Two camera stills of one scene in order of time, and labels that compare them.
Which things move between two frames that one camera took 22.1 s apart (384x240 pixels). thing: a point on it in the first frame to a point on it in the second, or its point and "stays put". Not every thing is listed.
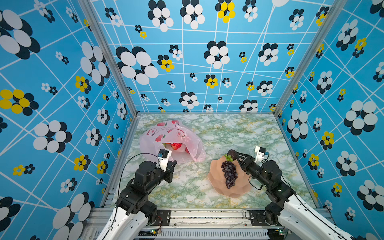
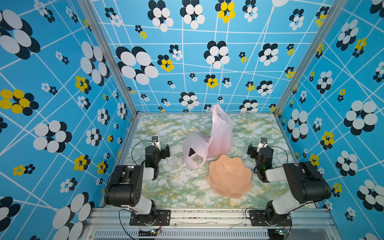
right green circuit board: (276, 233) stays put
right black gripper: (247, 164) to (254, 150)
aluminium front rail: (189, 225) stays put
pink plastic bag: (184, 144) to (198, 147)
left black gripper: (169, 170) to (162, 155)
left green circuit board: (152, 233) stays put
